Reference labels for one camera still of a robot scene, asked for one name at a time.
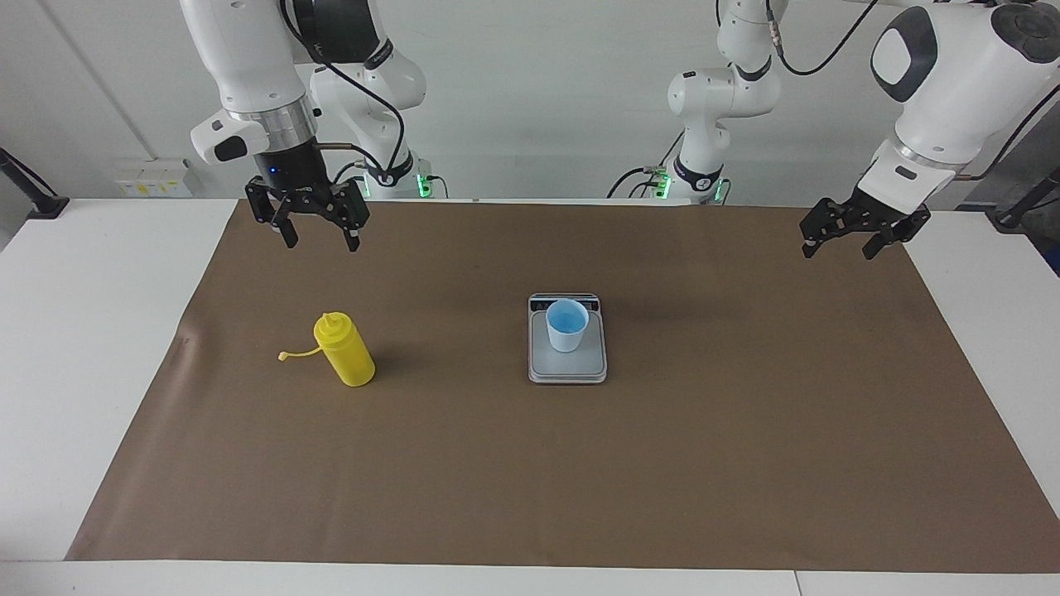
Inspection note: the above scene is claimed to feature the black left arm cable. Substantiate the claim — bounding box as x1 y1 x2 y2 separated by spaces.
766 0 1060 180

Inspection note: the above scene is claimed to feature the dark grey panel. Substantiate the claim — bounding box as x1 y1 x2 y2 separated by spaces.
956 103 1060 212

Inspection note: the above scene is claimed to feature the white wall outlet strip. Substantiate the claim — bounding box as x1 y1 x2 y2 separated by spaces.
114 159 193 198

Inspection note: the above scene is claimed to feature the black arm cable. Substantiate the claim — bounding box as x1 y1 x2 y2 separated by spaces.
280 0 408 187
766 0 1060 180

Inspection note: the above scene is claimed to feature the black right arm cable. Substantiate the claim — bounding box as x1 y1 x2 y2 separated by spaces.
280 0 408 187

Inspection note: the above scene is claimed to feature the black base cable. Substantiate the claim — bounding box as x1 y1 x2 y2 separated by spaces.
607 132 688 199
329 160 369 199

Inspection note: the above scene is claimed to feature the silver digital kitchen scale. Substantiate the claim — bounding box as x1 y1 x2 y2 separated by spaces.
528 292 608 385

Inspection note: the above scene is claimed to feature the light blue cup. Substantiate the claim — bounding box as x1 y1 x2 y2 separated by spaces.
546 298 590 353

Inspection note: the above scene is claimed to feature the black table clamp stand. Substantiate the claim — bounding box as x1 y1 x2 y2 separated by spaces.
0 147 70 219
985 166 1060 230

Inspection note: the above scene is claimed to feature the brown paper mat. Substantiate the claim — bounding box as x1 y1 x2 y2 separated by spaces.
65 199 1060 574

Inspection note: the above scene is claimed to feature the yellow squeeze bottle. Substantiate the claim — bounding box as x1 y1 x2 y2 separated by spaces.
277 311 376 387

